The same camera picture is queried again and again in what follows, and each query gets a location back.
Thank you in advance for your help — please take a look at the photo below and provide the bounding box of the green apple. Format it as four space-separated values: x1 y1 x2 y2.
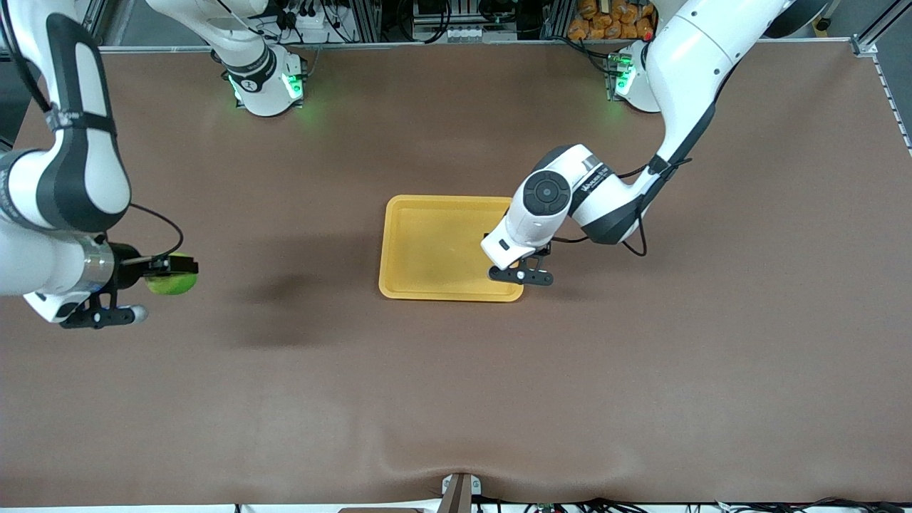
145 252 199 297

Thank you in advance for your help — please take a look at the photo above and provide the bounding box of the yellow rectangular plastic tray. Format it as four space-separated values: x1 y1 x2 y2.
378 195 525 303

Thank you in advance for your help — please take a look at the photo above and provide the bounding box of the bag of orange buns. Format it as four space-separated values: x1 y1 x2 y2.
567 0 658 41

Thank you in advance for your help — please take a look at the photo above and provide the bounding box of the white power strip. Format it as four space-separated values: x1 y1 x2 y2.
294 6 344 45

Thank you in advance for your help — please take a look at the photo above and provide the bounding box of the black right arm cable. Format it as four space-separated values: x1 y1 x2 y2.
129 204 185 261

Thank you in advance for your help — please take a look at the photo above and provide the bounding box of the metal table edge bracket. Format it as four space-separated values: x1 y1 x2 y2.
441 472 483 513

